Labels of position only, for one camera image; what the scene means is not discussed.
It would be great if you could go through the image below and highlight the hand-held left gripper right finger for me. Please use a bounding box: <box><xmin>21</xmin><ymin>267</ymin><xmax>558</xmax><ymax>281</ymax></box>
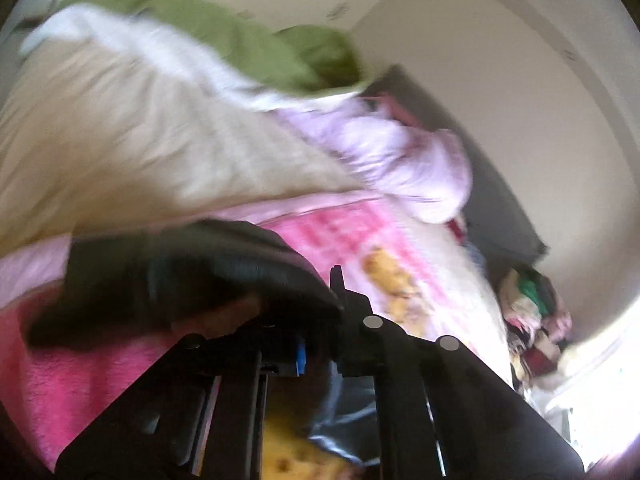
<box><xmin>329</xmin><ymin>265</ymin><xmax>587</xmax><ymax>480</ymax></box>

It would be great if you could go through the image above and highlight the light pink puffer jacket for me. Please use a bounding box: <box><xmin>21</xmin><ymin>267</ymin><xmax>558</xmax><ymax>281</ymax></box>
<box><xmin>272</xmin><ymin>97</ymin><xmax>474</xmax><ymax>224</ymax></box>

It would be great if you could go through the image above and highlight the black leather garment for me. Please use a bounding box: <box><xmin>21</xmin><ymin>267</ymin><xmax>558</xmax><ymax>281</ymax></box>
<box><xmin>27</xmin><ymin>219</ymin><xmax>381</xmax><ymax>466</ymax></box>

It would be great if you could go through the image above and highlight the green cloth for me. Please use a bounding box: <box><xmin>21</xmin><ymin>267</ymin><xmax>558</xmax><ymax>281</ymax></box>
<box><xmin>65</xmin><ymin>0</ymin><xmax>373</xmax><ymax>97</ymax></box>

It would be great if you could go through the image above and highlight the pink bear printed blanket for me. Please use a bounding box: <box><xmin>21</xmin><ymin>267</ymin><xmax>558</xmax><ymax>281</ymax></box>
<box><xmin>0</xmin><ymin>192</ymin><xmax>516</xmax><ymax>480</ymax></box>

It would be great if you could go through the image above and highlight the pile of mixed clothes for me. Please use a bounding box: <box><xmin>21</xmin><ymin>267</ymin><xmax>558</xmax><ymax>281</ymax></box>
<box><xmin>500</xmin><ymin>266</ymin><xmax>574</xmax><ymax>392</ymax></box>

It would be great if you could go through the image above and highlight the red and white cloth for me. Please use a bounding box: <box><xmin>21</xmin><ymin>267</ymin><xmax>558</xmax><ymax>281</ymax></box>
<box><xmin>446</xmin><ymin>217</ymin><xmax>469</xmax><ymax>249</ymax></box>

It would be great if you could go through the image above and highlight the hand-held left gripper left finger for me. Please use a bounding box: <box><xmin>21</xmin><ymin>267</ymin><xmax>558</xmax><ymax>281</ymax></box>
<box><xmin>54</xmin><ymin>322</ymin><xmax>308</xmax><ymax>480</ymax></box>

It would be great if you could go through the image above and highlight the dark grey headboard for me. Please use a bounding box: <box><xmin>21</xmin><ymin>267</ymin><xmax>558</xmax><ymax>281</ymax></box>
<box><xmin>360</xmin><ymin>64</ymin><xmax>549</xmax><ymax>267</ymax></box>

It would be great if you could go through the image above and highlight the cream quilt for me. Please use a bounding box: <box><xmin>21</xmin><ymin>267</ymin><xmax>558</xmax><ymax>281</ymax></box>
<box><xmin>0</xmin><ymin>4</ymin><xmax>371</xmax><ymax>257</ymax></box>

